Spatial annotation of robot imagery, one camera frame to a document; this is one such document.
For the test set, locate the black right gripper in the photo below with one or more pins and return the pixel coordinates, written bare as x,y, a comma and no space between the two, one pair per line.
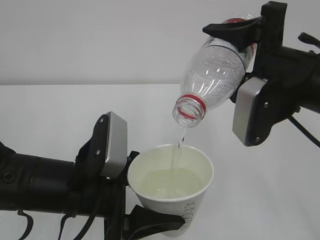
292,75

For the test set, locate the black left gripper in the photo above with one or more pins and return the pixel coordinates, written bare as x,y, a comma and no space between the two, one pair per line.
141,222

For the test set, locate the clear water bottle red label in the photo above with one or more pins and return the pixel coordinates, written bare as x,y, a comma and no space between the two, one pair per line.
211,77

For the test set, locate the white paper cup green logo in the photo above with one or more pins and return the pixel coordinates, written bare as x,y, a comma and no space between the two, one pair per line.
171,180

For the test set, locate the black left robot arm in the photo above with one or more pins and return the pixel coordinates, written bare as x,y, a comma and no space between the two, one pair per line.
32,183

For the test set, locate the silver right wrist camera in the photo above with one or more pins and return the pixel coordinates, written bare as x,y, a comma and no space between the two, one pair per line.
255,113

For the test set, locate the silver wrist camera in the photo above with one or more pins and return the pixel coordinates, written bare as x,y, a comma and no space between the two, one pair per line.
255,113
105,153

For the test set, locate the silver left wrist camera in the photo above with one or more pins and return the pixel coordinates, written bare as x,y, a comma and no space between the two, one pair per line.
105,153

